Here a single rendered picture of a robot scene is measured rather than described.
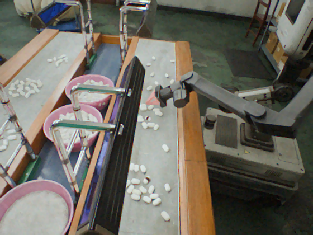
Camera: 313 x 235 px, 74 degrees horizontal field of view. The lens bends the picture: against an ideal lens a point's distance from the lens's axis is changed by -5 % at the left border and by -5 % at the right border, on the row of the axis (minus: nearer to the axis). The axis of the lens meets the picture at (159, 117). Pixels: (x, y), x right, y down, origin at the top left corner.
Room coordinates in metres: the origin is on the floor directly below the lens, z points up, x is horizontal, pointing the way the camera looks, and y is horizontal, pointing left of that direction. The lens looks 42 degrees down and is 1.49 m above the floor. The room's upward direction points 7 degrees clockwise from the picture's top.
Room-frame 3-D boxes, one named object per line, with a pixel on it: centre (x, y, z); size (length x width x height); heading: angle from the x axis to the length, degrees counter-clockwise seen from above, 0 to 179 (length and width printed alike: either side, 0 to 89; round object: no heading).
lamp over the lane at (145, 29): (1.40, 0.14, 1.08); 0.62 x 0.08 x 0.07; 2
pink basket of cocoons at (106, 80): (0.97, 0.41, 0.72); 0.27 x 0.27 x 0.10
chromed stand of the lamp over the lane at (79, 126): (0.43, 0.18, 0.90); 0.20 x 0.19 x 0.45; 2
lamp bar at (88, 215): (0.43, 0.10, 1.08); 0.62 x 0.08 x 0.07; 2
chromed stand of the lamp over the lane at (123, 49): (1.40, 0.22, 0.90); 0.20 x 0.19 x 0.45; 2
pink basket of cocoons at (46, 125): (0.69, 0.39, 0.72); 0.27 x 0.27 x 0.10
